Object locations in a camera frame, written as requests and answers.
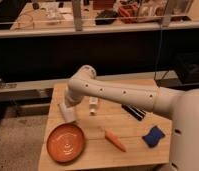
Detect white ceramic cup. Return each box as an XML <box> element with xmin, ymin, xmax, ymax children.
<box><xmin>58</xmin><ymin>103</ymin><xmax>76</xmax><ymax>123</ymax></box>

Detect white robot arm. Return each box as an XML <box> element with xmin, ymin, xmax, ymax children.
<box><xmin>65</xmin><ymin>65</ymin><xmax>199</xmax><ymax>171</ymax></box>

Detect orange ceramic bowl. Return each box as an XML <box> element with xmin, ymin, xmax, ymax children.
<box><xmin>46</xmin><ymin>124</ymin><xmax>85</xmax><ymax>163</ymax></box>

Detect white tube bottle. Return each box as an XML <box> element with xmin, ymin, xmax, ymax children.
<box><xmin>89</xmin><ymin>97</ymin><xmax>98</xmax><ymax>115</ymax></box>

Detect wooden table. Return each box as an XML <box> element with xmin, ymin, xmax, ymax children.
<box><xmin>37</xmin><ymin>78</ymin><xmax>181</xmax><ymax>171</ymax></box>

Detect orange toy carrot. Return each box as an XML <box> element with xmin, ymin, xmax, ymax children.
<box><xmin>105</xmin><ymin>131</ymin><xmax>126</xmax><ymax>152</ymax></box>

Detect black rectangular box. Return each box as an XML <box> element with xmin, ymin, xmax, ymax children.
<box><xmin>122</xmin><ymin>105</ymin><xmax>146</xmax><ymax>121</ymax></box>

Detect blue sponge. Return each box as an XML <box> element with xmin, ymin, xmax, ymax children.
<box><xmin>142</xmin><ymin>126</ymin><xmax>165</xmax><ymax>148</ymax></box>

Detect black bag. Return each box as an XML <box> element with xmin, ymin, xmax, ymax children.
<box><xmin>95</xmin><ymin>10</ymin><xmax>118</xmax><ymax>25</ymax></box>

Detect orange cluttered items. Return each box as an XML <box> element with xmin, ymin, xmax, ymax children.
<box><xmin>118</xmin><ymin>4</ymin><xmax>138</xmax><ymax>23</ymax></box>

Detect metal rail shelf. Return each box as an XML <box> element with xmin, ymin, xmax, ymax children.
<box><xmin>0</xmin><ymin>0</ymin><xmax>199</xmax><ymax>38</ymax></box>

